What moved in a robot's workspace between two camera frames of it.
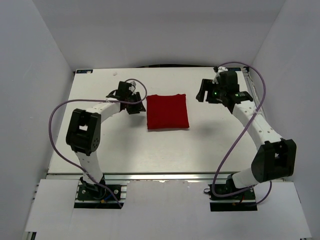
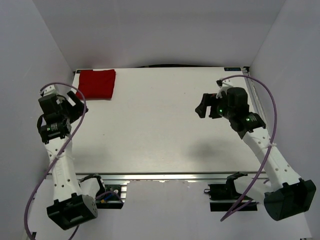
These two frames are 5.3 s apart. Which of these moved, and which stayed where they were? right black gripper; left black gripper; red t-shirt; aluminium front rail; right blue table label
Moved: red t-shirt; left black gripper; right black gripper
Stayed: aluminium front rail; right blue table label
